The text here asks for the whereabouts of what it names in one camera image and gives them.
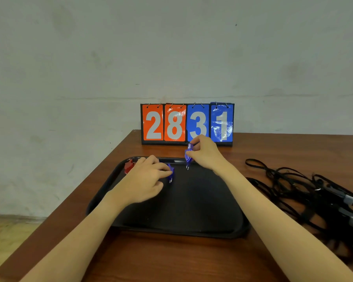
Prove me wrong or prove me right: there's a person's left hand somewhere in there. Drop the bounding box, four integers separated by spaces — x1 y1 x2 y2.
106 155 173 208

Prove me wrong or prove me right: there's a person's right hand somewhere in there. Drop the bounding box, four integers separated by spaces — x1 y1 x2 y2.
184 134 236 181

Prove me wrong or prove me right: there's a black plastic tray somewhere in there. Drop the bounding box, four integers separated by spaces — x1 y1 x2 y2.
86 156 251 240

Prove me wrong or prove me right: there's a tangle of black lanyards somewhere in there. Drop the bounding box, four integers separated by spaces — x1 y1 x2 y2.
245 158 353 262

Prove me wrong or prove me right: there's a person's left forearm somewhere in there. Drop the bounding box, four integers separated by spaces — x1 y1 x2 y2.
19 192 125 282

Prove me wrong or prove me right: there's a person's right forearm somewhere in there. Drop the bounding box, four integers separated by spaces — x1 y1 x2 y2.
218 164 353 282

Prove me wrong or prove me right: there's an orange and blue flip scoreboard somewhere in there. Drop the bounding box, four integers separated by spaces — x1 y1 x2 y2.
140 102 235 147

